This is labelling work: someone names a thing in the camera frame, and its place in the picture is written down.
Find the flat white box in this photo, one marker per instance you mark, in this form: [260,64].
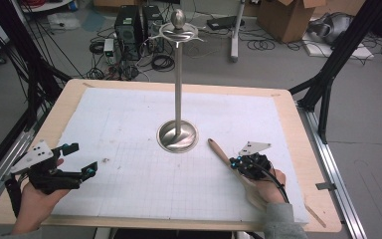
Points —
[338,51]

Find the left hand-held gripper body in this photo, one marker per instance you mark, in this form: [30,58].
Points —
[43,177]

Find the grey bag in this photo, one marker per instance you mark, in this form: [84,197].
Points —
[331,28]

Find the flat black device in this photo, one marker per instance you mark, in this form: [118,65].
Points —
[224,22]

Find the person's right hand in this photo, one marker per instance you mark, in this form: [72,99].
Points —
[272,189]

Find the thin wooden strip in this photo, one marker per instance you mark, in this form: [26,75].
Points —
[315,215]

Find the white power adapter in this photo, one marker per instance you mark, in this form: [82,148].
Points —
[108,48]

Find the large open cardboard box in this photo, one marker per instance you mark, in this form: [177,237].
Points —
[285,20]

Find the small metal bracket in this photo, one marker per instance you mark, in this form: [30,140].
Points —
[326,186]

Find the steel utensil stand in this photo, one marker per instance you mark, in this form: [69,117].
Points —
[178,99]

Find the black computer tower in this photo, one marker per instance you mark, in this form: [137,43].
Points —
[153,26]
[128,31]

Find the black metal frame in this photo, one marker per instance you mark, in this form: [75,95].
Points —
[30,66]
[341,49]

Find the aluminium rail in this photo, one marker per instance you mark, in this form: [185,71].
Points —
[335,172]
[3,162]

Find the person's left hand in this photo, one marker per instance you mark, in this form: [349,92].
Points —
[35,205]

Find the white grid mat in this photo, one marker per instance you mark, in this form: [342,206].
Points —
[146,179]

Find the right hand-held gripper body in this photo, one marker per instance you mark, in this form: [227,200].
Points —
[257,166]

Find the clear plastic bag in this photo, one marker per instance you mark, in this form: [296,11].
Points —
[63,21]

